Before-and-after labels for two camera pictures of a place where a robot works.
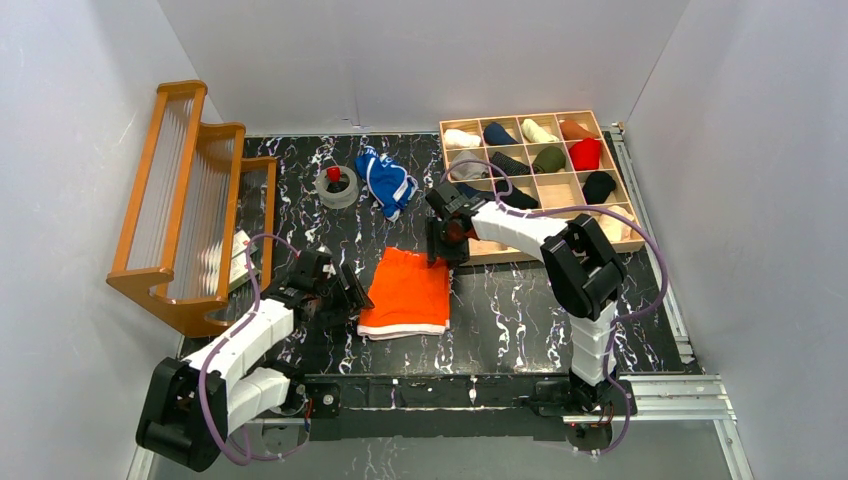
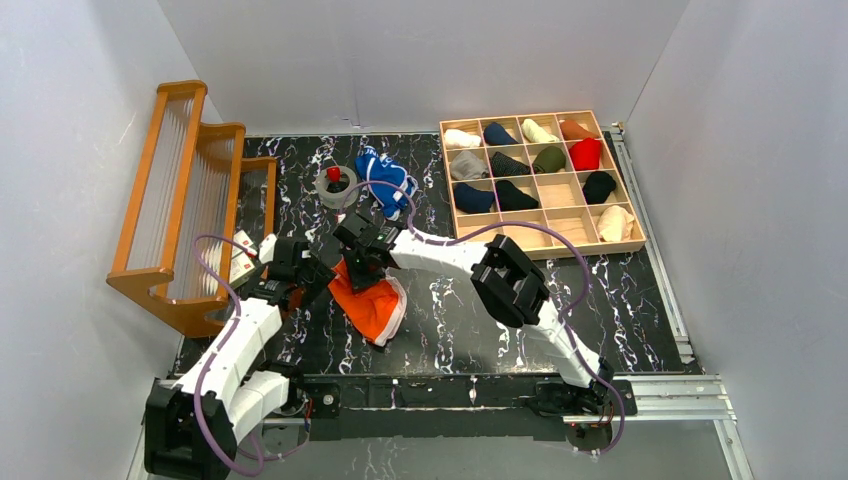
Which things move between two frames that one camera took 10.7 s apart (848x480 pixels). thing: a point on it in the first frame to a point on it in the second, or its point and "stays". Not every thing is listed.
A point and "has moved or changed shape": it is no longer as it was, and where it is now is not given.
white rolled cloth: x=460 y=138 stays
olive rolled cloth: x=549 y=159 stays
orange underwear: x=409 y=298 has moved or changed shape
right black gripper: x=436 y=237 to x=362 y=266
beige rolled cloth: x=615 y=229 stays
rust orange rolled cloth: x=572 y=130 stays
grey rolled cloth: x=468 y=170 stays
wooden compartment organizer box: x=556 y=165 stays
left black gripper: x=342 y=289 to x=313 y=276
